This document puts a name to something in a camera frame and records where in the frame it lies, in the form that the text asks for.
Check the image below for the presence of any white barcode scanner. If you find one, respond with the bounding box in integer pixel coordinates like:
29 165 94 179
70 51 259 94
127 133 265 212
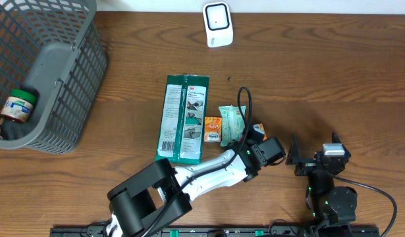
202 1 234 48

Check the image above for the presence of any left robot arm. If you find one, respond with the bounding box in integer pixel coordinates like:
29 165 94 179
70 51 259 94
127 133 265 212
104 128 285 236

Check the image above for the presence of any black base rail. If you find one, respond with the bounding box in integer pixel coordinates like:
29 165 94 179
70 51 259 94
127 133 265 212
49 224 380 237

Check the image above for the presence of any mint green wipes packet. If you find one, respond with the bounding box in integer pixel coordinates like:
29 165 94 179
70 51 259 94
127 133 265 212
219 105 246 147

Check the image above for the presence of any grey plastic mesh basket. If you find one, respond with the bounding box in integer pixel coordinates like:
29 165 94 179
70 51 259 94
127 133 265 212
0 0 107 154

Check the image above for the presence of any green lid glass jar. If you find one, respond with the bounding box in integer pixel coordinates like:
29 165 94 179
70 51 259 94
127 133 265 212
1 89 37 123

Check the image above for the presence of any orange tissue pack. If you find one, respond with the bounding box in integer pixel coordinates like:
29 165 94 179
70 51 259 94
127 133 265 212
254 123 267 141
203 117 222 143

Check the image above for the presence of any green 3M gloves package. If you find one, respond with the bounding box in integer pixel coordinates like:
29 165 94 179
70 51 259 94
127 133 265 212
155 74 209 165

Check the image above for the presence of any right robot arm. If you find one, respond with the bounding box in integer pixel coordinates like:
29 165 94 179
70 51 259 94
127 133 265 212
286 133 358 236

